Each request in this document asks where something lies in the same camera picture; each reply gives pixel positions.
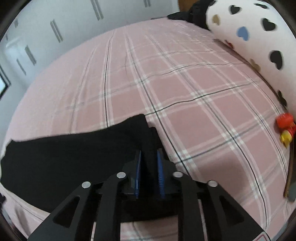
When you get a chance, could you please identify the black pants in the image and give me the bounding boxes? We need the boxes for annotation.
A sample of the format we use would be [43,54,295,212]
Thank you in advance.
[1,114,178,222]

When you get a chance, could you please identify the dark brown belt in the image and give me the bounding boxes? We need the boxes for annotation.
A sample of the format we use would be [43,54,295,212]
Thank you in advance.
[283,140,295,202]

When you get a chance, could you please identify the pink plaid bed sheet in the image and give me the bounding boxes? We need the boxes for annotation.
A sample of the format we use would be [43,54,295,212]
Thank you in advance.
[4,19,295,238]

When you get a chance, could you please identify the red yellow toy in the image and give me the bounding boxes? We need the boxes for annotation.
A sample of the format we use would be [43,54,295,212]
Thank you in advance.
[275,113,295,148]

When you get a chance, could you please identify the white wardrobe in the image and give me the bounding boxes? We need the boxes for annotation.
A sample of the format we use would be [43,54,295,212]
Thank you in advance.
[0,0,180,93]

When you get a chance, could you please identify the white heart pattern pillow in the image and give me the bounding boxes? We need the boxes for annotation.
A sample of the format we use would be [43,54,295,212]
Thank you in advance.
[206,1,295,114]

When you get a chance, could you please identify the black fuzzy garment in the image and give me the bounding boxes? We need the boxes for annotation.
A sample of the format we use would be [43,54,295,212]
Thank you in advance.
[167,0,216,30]

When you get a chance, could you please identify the brown wooden headboard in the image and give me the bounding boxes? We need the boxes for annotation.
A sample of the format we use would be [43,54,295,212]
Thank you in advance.
[178,0,198,11]

